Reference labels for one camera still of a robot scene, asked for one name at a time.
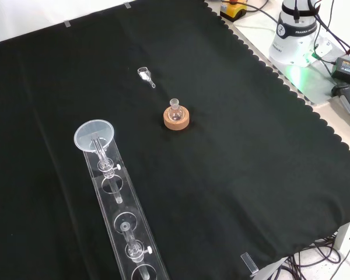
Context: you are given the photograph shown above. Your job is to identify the clear plastic funnel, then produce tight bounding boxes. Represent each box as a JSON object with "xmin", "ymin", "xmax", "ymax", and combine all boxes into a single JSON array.
[{"xmin": 73, "ymin": 118, "xmax": 117, "ymax": 169}]

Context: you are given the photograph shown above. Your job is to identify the clear acrylic funnel stand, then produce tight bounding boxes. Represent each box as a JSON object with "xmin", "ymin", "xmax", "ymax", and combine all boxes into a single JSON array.
[{"xmin": 83, "ymin": 132, "xmax": 172, "ymax": 280}]

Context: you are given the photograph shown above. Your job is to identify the small round-bottom glass flask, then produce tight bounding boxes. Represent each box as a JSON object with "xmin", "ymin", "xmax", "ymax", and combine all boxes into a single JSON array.
[{"xmin": 168, "ymin": 99, "xmax": 184, "ymax": 123}]

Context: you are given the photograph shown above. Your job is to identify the black bench cloth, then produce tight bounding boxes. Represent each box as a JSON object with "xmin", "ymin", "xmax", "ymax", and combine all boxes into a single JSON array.
[{"xmin": 0, "ymin": 0, "xmax": 350, "ymax": 280}]

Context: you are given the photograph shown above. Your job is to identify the yellow stop button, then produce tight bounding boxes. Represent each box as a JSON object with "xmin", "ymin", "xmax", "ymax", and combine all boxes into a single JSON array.
[{"xmin": 220, "ymin": 0, "xmax": 248, "ymax": 22}]

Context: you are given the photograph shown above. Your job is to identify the black power adapter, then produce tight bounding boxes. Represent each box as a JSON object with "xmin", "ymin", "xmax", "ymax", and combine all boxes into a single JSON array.
[{"xmin": 330, "ymin": 57, "xmax": 350, "ymax": 87}]

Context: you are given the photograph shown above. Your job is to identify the cork ring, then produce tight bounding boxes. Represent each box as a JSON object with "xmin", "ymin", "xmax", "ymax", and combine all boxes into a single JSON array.
[{"xmin": 163, "ymin": 106, "xmax": 191, "ymax": 131}]

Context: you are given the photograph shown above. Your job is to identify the grey metal base plate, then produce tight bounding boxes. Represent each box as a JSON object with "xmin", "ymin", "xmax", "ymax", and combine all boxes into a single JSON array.
[{"xmin": 233, "ymin": 13, "xmax": 349, "ymax": 106}]

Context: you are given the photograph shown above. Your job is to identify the black cable bundle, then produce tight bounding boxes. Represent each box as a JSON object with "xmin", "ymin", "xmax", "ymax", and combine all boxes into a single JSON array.
[{"xmin": 279, "ymin": 230, "xmax": 350, "ymax": 280}]

